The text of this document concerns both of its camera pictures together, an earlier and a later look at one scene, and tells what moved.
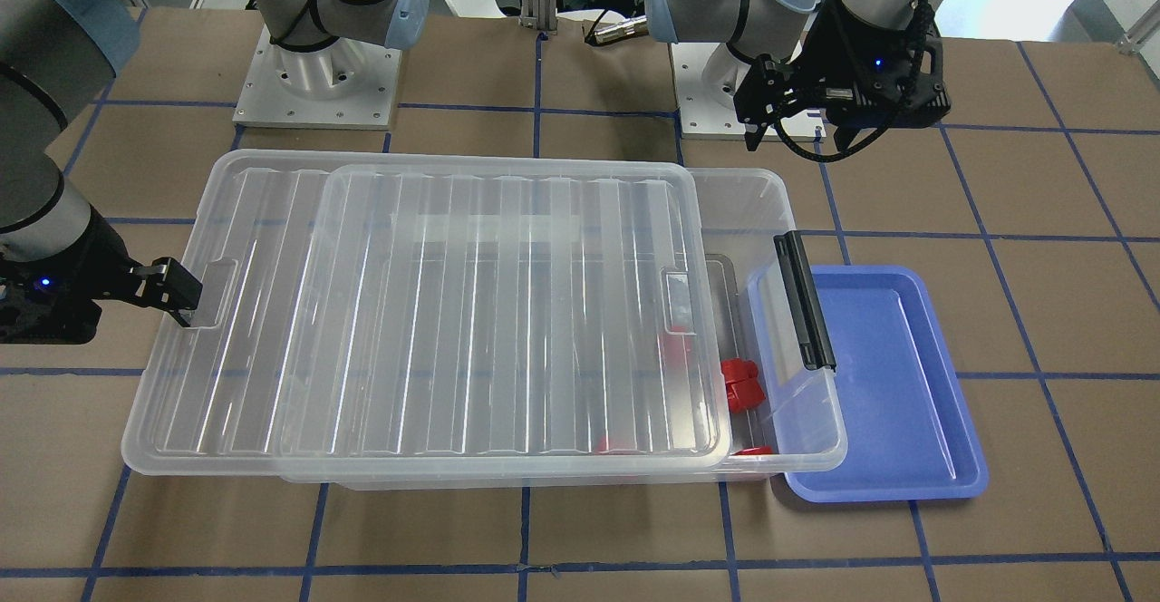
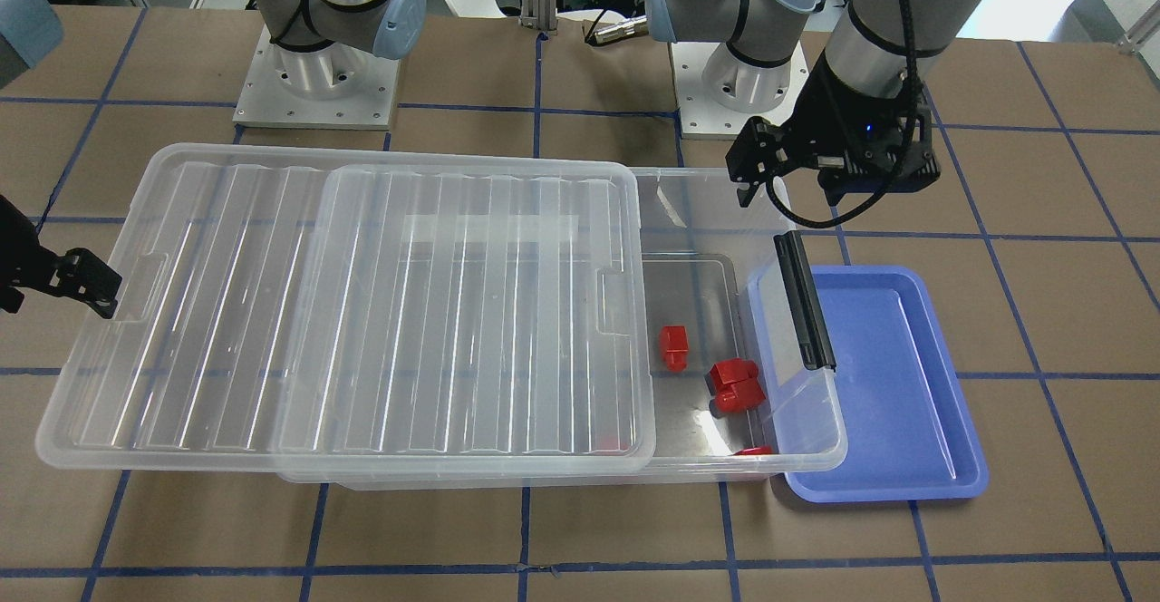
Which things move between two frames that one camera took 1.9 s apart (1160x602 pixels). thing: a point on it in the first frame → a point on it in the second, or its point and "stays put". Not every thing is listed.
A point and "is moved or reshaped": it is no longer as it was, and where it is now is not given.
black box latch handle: x=815 y=346 stays put
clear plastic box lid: x=365 y=315 is moved or reshaped
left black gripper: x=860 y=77 → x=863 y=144
